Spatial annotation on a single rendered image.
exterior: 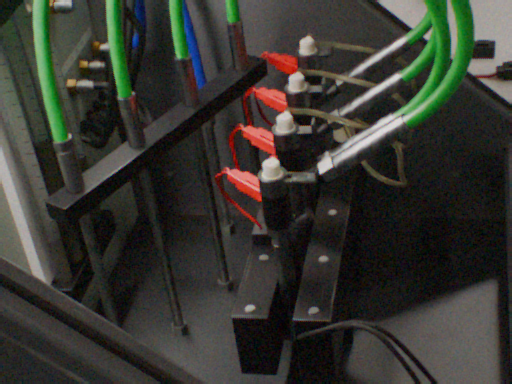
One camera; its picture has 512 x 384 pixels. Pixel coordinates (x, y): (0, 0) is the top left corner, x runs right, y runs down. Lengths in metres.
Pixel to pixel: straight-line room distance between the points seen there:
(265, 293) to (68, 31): 0.40
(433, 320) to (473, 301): 0.06
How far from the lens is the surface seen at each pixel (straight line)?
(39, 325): 0.61
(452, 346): 1.15
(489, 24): 1.46
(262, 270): 1.03
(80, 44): 1.21
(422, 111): 0.86
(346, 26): 1.18
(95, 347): 0.62
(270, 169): 0.91
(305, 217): 0.94
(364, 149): 0.88
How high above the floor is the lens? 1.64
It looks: 35 degrees down
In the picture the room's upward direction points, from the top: 9 degrees counter-clockwise
